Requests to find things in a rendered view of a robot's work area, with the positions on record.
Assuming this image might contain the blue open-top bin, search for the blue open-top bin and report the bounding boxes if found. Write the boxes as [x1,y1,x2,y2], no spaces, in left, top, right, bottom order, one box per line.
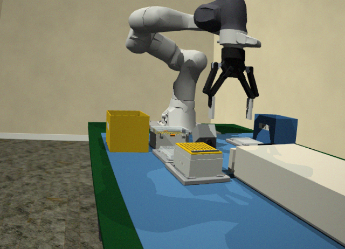
[253,114,298,144]

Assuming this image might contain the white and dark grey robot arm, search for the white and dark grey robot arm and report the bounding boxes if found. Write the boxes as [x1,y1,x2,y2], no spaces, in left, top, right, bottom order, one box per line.
[125,0,261,130]

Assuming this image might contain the blue bench mat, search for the blue bench mat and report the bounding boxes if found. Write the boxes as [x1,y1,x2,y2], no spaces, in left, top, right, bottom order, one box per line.
[101,133,345,249]

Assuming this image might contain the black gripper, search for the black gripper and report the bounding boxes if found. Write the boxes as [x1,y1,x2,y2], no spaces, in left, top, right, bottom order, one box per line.
[203,47,259,120]

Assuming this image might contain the yellow open-top bin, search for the yellow open-top bin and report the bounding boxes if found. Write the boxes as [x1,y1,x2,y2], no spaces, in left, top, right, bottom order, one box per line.
[106,110,150,153]

